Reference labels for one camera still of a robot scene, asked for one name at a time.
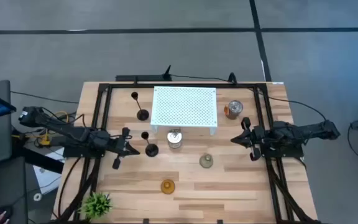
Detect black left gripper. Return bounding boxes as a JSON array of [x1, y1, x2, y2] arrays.
[[109, 127, 140, 170]]

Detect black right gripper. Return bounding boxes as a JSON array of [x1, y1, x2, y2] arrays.
[[231, 116, 267, 162]]

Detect tall black candlestick holder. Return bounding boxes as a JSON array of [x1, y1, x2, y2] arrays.
[[140, 131, 160, 157], [131, 91, 150, 121]]

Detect clear glass candle holder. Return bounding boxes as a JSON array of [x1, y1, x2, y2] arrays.
[[167, 129, 183, 149]]

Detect amber glass candle holder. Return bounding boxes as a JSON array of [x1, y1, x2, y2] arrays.
[[160, 179, 176, 195]]

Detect small green artificial plant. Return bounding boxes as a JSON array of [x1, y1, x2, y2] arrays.
[[78, 191, 114, 222]]

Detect white perforated metal shelf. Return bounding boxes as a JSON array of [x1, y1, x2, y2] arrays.
[[150, 86, 219, 136]]

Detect black flat floor bar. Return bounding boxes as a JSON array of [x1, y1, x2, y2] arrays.
[[116, 74, 165, 82]]

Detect white paper sheet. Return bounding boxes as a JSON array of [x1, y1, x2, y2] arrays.
[[32, 147, 65, 195]]

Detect black table leg beam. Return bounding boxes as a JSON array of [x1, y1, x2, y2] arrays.
[[11, 144, 65, 174]]

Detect grey desk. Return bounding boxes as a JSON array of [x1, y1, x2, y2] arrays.
[[0, 157, 29, 224]]

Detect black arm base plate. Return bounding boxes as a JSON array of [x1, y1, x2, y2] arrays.
[[259, 144, 304, 159], [62, 144, 105, 159]]

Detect long black cable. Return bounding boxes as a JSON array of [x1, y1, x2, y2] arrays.
[[170, 73, 328, 121]]

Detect black aluminium table frame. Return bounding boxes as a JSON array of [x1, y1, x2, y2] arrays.
[[54, 82, 321, 224]]

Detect yellow cable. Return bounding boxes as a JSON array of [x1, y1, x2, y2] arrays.
[[39, 111, 70, 147]]

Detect thin black floor cable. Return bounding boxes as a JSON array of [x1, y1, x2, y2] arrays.
[[10, 90, 80, 105]]

